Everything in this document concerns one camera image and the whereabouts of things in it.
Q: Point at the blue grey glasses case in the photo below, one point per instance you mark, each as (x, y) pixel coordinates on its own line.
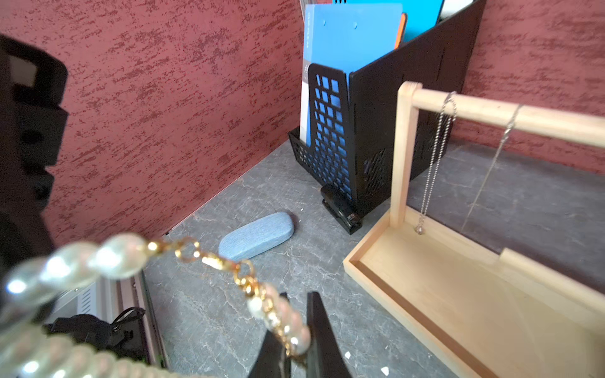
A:
(257, 237)

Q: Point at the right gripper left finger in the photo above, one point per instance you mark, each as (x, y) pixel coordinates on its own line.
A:
(273, 360)

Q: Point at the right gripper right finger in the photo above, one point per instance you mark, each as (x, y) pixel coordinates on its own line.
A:
(324, 359)

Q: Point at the wooden jewelry display stand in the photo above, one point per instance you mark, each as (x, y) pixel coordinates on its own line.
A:
(482, 314)

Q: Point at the black mesh file holder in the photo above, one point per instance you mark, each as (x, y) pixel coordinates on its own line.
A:
(353, 116)

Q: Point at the white grey folder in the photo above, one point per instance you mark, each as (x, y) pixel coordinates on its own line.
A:
(451, 7)

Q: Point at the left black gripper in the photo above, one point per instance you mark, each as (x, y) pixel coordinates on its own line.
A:
(33, 84)

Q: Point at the aluminium mounting rail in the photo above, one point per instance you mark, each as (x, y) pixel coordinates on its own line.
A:
(106, 299)

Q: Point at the teal folder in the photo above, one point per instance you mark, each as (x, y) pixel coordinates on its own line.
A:
(421, 15)

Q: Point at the blue folder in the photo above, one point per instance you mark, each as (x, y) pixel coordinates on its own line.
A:
(345, 37)

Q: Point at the black stapler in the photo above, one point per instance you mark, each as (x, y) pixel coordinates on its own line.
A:
(340, 209)

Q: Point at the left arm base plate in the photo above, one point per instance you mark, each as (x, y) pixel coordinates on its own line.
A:
(125, 336)

